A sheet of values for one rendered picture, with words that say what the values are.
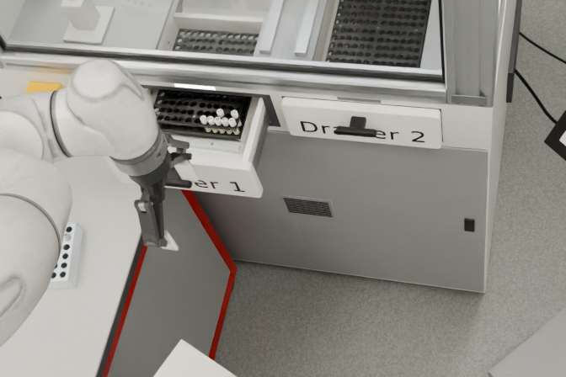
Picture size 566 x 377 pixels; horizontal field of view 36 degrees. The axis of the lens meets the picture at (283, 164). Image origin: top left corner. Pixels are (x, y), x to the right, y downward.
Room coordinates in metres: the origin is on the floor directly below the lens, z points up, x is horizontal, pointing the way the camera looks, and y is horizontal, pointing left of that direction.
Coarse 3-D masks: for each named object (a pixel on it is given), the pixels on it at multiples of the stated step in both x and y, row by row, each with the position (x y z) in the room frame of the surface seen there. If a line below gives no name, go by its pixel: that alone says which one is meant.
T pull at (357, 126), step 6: (354, 120) 0.85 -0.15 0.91; (360, 120) 0.85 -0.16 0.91; (342, 126) 0.85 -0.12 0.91; (354, 126) 0.84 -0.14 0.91; (360, 126) 0.84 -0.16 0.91; (336, 132) 0.85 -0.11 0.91; (342, 132) 0.84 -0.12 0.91; (348, 132) 0.84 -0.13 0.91; (354, 132) 0.83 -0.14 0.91; (360, 132) 0.83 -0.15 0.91; (366, 132) 0.82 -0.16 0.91; (372, 132) 0.82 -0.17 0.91
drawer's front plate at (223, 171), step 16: (192, 160) 0.89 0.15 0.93; (208, 160) 0.87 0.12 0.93; (224, 160) 0.86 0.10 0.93; (128, 176) 0.96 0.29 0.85; (208, 176) 0.87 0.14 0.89; (224, 176) 0.85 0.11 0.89; (240, 176) 0.83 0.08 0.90; (256, 176) 0.83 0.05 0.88; (224, 192) 0.86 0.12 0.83; (240, 192) 0.84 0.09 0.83; (256, 192) 0.83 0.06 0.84
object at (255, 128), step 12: (156, 96) 1.11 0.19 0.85; (252, 108) 1.01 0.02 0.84; (264, 108) 0.97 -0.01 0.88; (252, 120) 0.98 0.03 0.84; (264, 120) 0.95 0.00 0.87; (252, 132) 0.92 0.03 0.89; (264, 132) 0.94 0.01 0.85; (240, 144) 0.94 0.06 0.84; (252, 144) 0.90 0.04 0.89; (204, 156) 0.95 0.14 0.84; (216, 156) 0.94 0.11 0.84; (228, 156) 0.93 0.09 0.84; (240, 156) 0.92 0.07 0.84; (252, 156) 0.88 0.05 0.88
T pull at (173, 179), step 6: (174, 168) 0.89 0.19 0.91; (168, 174) 0.89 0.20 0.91; (174, 174) 0.88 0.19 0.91; (168, 180) 0.87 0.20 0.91; (174, 180) 0.87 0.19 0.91; (180, 180) 0.86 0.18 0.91; (186, 180) 0.86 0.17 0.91; (174, 186) 0.86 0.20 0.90; (180, 186) 0.86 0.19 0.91; (186, 186) 0.85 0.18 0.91
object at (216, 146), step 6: (192, 144) 0.97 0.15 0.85; (198, 144) 0.97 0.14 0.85; (204, 144) 0.96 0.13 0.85; (210, 144) 0.96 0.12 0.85; (216, 144) 0.95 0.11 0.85; (222, 144) 0.95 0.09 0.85; (228, 144) 0.94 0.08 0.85; (234, 144) 0.94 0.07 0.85; (216, 150) 0.95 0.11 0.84; (222, 150) 0.94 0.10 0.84; (228, 150) 0.93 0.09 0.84; (234, 150) 0.93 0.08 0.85
